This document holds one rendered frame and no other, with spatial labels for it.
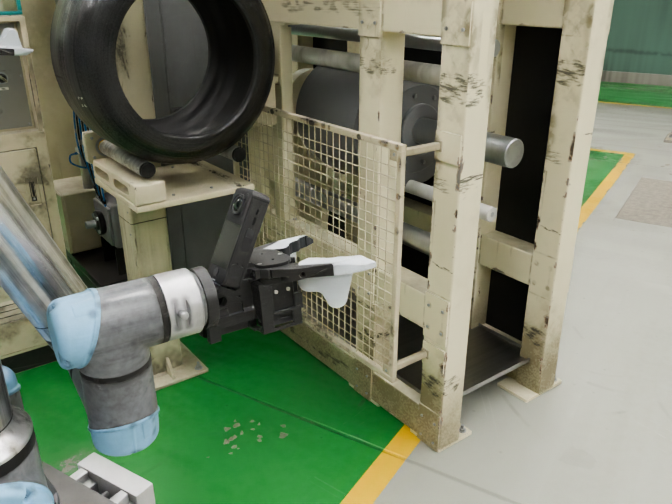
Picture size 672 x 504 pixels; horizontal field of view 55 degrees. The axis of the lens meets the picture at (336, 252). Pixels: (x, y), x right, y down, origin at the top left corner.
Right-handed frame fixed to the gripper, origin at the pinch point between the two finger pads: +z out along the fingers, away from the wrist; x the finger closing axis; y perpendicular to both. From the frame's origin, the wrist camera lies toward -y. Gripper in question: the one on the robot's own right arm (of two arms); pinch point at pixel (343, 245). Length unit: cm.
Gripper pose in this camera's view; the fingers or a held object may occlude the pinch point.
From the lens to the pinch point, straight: 82.3
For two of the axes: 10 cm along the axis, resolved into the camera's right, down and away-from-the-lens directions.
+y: 0.7, 9.6, 2.8
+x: 5.3, 2.0, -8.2
